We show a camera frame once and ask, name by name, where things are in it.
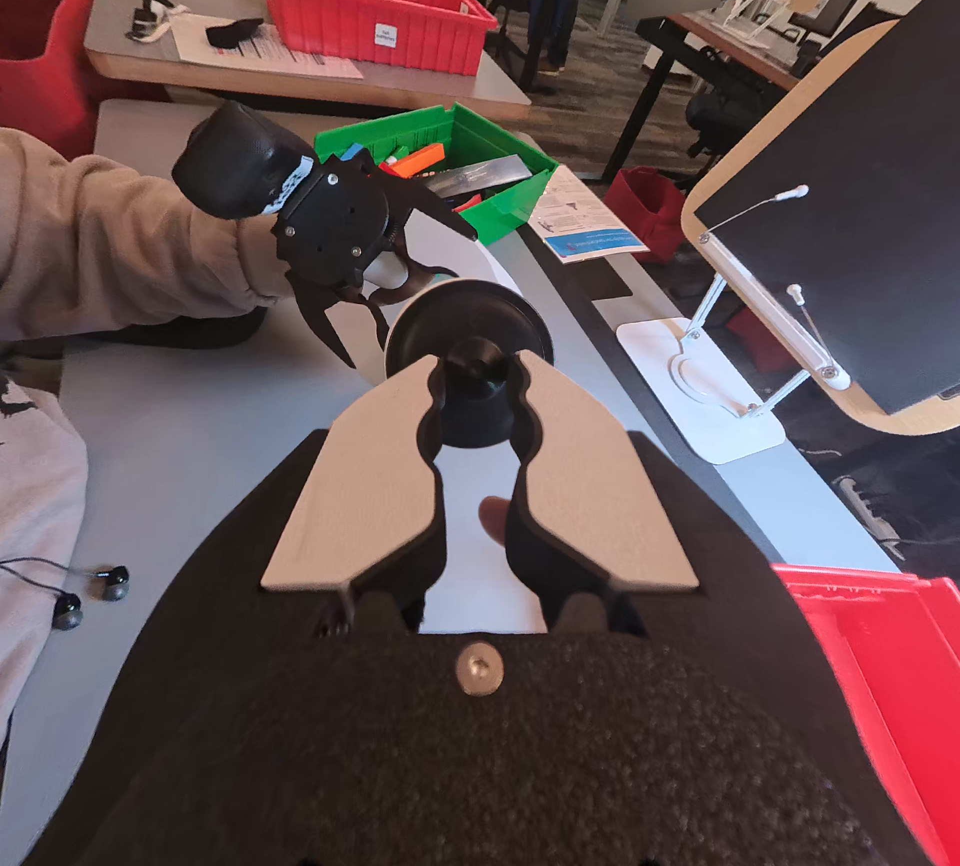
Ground black wired earphones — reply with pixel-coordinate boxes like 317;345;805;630
0;555;131;632

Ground large red ribbed crate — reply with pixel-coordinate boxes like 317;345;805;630
253;0;499;78

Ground white bottle with black cap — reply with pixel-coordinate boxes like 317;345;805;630
358;210;558;449

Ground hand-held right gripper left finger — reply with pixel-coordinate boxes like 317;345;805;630
260;355;445;593

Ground black board with wooden rim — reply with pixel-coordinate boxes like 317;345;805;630
680;0;960;437

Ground black cloth piece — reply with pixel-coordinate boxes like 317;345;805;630
202;16;267;51

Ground red tote bag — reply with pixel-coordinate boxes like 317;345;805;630
0;0;100;160

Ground green plastic bin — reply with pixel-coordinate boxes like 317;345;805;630
313;103;561;247

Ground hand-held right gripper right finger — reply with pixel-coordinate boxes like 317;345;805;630
504;349;701;593

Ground person's left forearm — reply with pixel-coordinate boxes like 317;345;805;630
0;127;297;344

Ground white power strip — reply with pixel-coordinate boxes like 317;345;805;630
834;475;906;546

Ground black white strap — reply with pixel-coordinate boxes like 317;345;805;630
124;0;194;45

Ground wooden edged office desk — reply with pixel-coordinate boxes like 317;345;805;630
637;11;802;183

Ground white metal board stand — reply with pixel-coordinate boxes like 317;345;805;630
615;272;854;467

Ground red plastic bin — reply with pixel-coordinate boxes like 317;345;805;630
771;563;960;866

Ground white printed paper sheet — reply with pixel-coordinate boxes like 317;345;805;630
169;11;366;82

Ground white blue leaflet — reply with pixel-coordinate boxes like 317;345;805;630
526;164;651;266

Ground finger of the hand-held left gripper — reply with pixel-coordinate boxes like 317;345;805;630
285;272;391;387
375;165;481;245

